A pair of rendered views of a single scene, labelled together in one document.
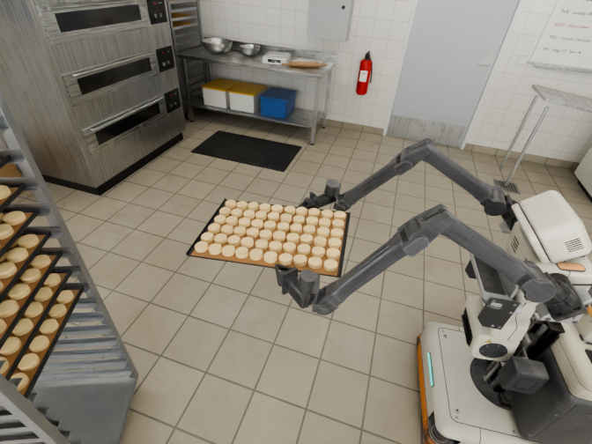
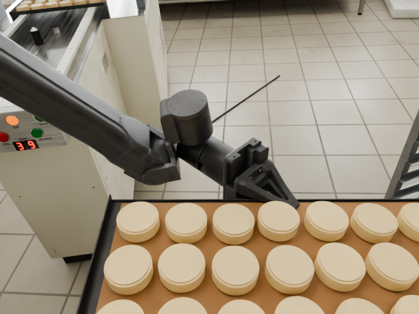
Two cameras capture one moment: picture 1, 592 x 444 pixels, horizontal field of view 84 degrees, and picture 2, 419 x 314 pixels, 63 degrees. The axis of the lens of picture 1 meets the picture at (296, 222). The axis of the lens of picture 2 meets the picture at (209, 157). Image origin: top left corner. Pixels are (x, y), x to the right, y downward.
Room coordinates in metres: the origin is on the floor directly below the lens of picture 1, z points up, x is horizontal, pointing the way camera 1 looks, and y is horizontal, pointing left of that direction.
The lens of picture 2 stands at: (1.12, -0.08, 1.33)
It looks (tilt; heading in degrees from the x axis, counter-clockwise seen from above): 41 degrees down; 173
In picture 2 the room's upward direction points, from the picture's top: 5 degrees counter-clockwise
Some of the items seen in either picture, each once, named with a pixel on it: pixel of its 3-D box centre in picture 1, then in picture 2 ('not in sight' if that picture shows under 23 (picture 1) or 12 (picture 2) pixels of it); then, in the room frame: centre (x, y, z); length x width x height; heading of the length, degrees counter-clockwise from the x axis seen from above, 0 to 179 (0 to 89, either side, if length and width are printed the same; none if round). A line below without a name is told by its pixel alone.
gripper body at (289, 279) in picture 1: (292, 284); (228, 167); (0.76, -0.01, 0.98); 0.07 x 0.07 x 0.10; 35
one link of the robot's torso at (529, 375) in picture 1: (496, 348); not in sight; (0.81, -0.91, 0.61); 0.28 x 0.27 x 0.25; 170
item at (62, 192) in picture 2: not in sight; (78, 139); (-0.16, -0.50, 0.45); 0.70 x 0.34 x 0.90; 176
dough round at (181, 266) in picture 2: (318, 252); (181, 266); (0.92, -0.09, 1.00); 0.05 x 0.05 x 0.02
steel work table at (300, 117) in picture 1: (257, 89); not in sight; (4.57, 0.65, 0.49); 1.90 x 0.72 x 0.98; 75
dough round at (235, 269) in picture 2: (304, 249); (235, 269); (0.93, -0.04, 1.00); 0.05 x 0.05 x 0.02
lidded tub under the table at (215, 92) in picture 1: (222, 93); not in sight; (4.72, 1.18, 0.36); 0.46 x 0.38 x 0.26; 163
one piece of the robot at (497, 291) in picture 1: (492, 284); not in sight; (0.89, -0.79, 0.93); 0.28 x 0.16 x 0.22; 170
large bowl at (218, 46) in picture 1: (218, 47); not in sight; (4.70, 1.18, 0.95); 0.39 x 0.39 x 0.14
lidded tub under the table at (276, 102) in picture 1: (278, 102); not in sight; (4.49, 0.36, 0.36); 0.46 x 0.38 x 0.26; 167
